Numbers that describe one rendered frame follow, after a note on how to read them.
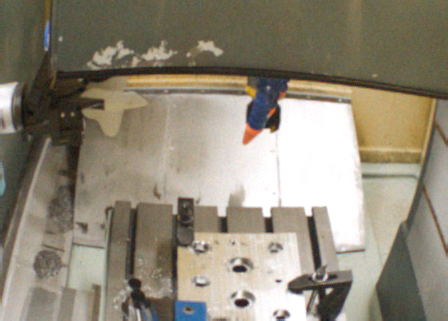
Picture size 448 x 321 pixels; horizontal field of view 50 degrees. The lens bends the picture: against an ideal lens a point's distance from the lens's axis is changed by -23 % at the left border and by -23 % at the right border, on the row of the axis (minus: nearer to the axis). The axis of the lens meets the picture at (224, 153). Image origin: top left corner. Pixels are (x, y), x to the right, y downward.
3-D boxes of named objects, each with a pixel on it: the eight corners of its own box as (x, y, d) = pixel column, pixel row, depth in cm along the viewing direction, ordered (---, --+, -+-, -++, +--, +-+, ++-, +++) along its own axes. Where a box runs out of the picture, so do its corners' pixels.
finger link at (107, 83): (141, 88, 83) (86, 105, 79) (142, 52, 79) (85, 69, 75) (150, 96, 80) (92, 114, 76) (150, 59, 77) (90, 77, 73)
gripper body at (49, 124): (92, 116, 79) (27, 122, 78) (90, 63, 75) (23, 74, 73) (87, 145, 73) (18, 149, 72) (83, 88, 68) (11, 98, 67)
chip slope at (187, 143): (68, 281, 144) (50, 214, 129) (91, 153, 200) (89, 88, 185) (372, 286, 149) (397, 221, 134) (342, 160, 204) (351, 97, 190)
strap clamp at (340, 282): (280, 318, 105) (294, 272, 96) (279, 308, 107) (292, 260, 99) (340, 312, 105) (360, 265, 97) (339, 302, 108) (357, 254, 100)
